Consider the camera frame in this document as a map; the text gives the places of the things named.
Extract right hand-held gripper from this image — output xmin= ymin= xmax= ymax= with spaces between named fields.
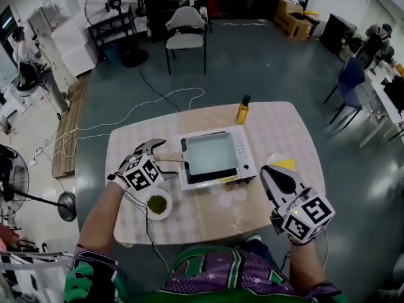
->
xmin=260 ymin=165 xmax=336 ymax=244

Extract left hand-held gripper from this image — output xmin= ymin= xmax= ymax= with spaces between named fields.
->
xmin=121 ymin=138 xmax=179 ymax=193

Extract white portable stove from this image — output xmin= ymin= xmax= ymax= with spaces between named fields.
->
xmin=179 ymin=125 xmax=258 ymax=192

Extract square grey frying pan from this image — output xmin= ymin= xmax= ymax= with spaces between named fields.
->
xmin=154 ymin=130 xmax=239 ymax=177

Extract person's right forearm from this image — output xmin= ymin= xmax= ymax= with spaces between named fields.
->
xmin=288 ymin=240 xmax=329 ymax=292

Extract person's left forearm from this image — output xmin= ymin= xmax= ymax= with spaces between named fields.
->
xmin=77 ymin=181 xmax=128 ymax=256

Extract person's left hand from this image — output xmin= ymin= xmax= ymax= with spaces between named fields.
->
xmin=106 ymin=154 xmax=137 ymax=191

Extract white plate with yellow food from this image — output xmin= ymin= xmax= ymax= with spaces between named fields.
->
xmin=265 ymin=153 xmax=298 ymax=172

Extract white plate with green food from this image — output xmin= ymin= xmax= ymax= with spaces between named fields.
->
xmin=145 ymin=187 xmax=173 ymax=222

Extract checkered tablecloth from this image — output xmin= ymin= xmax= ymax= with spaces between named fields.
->
xmin=105 ymin=101 xmax=326 ymax=246

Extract blue trousers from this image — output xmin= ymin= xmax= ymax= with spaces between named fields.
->
xmin=238 ymin=234 xmax=279 ymax=266

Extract yellow oil bottle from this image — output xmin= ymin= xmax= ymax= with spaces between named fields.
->
xmin=236 ymin=94 xmax=253 ymax=126

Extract purple and green jersey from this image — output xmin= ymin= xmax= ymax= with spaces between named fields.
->
xmin=64 ymin=244 xmax=348 ymax=303

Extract blue chair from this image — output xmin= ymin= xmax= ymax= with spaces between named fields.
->
xmin=323 ymin=56 xmax=367 ymax=129

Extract white seat black chair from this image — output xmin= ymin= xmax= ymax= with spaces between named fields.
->
xmin=164 ymin=6 xmax=210 ymax=75

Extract white side table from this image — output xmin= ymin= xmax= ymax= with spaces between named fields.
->
xmin=359 ymin=70 xmax=404 ymax=148

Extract black metal rack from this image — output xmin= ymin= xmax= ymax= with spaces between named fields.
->
xmin=87 ymin=6 xmax=139 ymax=60

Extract white cabinet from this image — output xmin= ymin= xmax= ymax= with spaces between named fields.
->
xmin=50 ymin=10 xmax=99 ymax=78

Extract black bag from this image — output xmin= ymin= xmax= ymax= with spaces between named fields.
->
xmin=383 ymin=75 xmax=404 ymax=114

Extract black floor fan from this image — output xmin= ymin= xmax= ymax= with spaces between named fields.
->
xmin=0 ymin=143 xmax=78 ymax=223

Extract black crate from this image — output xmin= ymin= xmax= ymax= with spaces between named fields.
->
xmin=319 ymin=13 xmax=358 ymax=56

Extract cardboard box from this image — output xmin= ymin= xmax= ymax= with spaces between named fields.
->
xmin=273 ymin=0 xmax=318 ymax=42

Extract black standing fan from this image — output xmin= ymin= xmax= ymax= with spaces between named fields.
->
xmin=84 ymin=0 xmax=150 ymax=69

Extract white floor cable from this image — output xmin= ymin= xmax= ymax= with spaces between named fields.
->
xmin=33 ymin=87 xmax=206 ymax=159

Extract black floor cable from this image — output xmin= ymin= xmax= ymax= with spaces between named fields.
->
xmin=138 ymin=66 xmax=181 ymax=112

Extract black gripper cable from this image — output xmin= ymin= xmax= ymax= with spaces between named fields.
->
xmin=122 ymin=190 xmax=172 ymax=276

